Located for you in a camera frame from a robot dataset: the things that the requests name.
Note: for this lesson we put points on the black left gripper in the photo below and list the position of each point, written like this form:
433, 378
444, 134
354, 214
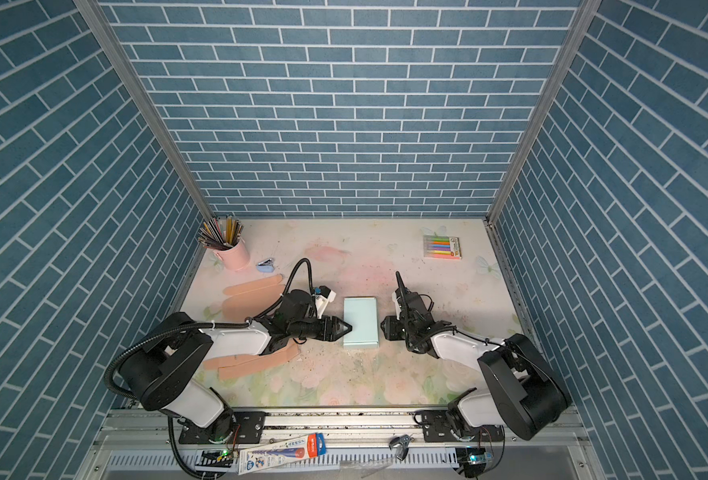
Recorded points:
331, 333

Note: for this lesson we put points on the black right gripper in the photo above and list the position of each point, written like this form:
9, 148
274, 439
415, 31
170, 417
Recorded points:
389, 330

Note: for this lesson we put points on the light teal paper box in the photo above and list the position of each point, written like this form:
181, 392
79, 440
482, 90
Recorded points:
361, 313

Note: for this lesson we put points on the pink paper box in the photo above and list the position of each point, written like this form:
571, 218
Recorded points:
242, 301

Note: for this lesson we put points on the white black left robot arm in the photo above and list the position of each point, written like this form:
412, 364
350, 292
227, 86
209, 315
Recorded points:
159, 370

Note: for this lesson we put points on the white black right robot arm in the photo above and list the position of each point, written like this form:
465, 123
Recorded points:
523, 392

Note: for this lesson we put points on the clear box of markers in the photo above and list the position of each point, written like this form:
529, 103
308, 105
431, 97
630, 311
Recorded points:
442, 247

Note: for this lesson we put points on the light blue small stapler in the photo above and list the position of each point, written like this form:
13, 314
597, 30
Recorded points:
266, 266

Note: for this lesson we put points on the small metal clip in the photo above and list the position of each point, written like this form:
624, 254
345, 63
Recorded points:
399, 445

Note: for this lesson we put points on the pink metal pencil bucket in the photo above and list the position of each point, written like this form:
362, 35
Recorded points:
236, 258

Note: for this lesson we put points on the blue red white packet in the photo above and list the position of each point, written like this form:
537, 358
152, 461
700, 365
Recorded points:
274, 455

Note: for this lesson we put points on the bundle of coloured pencils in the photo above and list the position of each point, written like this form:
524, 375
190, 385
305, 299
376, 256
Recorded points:
215, 235

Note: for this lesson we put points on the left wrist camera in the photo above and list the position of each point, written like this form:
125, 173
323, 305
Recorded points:
323, 296

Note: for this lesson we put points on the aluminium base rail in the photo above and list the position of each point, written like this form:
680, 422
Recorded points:
134, 439

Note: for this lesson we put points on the aluminium right corner post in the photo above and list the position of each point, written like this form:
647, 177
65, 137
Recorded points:
575, 35

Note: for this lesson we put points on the aluminium corner post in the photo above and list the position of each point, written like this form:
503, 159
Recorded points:
99, 25
575, 35

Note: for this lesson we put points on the aluminium left corner post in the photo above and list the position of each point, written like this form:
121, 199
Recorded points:
99, 25

